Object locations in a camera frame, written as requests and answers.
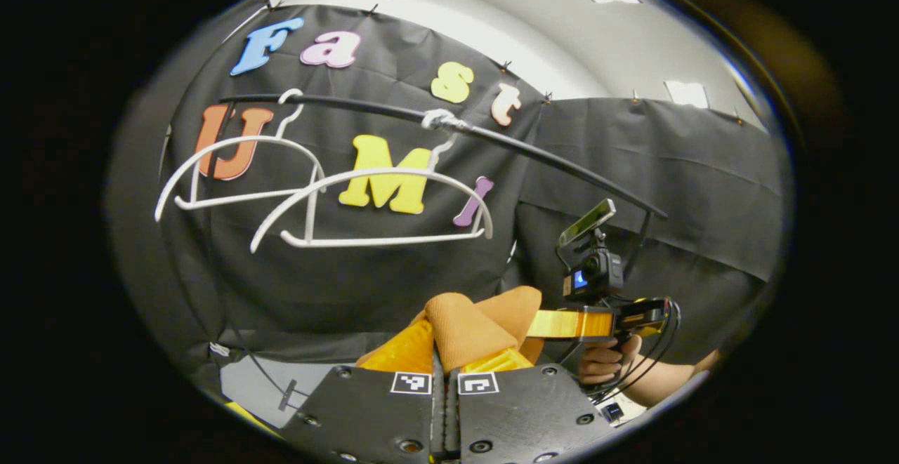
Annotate small ceiling light panel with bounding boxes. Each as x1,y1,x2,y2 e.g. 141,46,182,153
664,80,709,109

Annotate black backdrop cloth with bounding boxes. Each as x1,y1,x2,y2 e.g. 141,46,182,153
105,4,794,395

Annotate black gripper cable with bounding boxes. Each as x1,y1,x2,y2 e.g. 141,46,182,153
590,299,683,405

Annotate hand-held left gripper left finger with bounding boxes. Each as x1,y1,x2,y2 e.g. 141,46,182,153
280,319,446,464

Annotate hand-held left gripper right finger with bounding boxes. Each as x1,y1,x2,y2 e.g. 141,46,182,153
447,348,620,462

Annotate black clothes rack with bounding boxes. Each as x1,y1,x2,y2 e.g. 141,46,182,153
202,92,669,412

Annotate white hanger with taped hook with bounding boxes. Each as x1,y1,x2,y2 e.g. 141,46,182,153
249,108,494,251

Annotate white plastic hanger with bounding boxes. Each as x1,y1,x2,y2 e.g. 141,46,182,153
155,88,329,223

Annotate brown shirt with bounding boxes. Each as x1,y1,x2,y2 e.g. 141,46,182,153
411,286,545,373

